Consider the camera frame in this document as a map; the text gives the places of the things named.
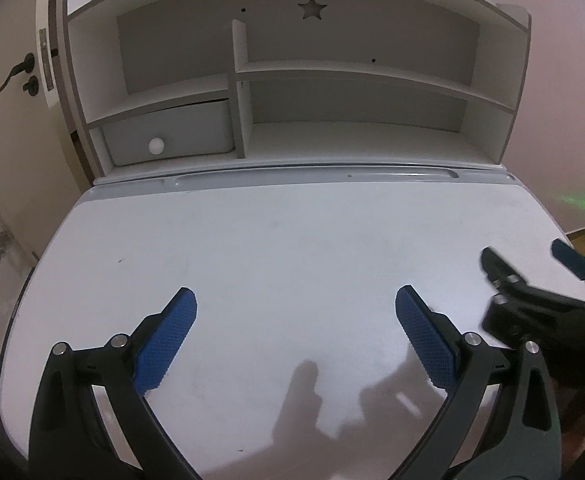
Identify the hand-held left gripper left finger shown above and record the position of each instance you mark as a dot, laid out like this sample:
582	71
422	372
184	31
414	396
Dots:
167	340

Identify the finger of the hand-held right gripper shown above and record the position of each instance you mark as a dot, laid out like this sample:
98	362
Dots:
574	260
497	267

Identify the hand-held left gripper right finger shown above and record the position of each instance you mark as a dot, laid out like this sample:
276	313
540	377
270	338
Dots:
427	340

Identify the white desk shelf unit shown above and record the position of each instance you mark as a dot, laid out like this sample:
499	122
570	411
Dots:
352	140

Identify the grey drawer with white knob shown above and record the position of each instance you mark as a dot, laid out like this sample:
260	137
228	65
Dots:
192	130

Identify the white door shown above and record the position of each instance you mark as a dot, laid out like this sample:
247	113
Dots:
17	160

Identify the black door lock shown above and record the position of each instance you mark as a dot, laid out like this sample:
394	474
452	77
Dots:
31	86

